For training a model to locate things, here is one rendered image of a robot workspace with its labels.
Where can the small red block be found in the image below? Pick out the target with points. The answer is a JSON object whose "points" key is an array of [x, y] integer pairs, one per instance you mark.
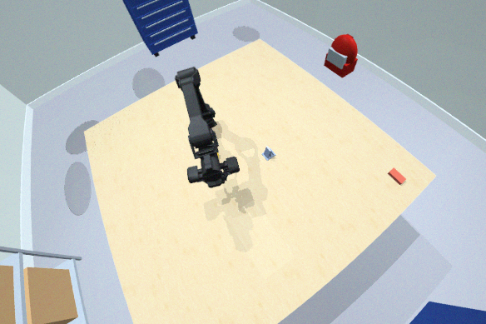
{"points": [[396, 176]]}

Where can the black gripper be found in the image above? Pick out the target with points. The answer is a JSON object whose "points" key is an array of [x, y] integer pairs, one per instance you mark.
{"points": [[229, 166]]}

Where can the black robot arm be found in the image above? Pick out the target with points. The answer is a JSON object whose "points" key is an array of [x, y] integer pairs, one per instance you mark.
{"points": [[201, 135]]}

